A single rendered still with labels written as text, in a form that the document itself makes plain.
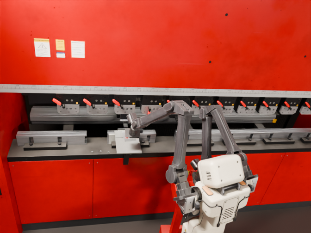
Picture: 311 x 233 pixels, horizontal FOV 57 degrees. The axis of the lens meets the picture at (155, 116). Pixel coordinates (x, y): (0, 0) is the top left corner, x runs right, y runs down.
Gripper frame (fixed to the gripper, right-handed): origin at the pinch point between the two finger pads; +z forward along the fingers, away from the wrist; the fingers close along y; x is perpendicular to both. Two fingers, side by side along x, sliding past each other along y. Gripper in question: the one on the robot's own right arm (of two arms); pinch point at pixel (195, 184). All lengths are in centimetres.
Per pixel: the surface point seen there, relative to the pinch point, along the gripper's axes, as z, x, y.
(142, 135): -7, 39, 39
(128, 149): -17, 51, 19
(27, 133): -11, 126, 35
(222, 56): -74, -12, 60
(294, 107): -30, -88, 56
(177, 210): 29.9, 8.4, -7.2
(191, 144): -1.1, -2.3, 36.5
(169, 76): -59, 24, 53
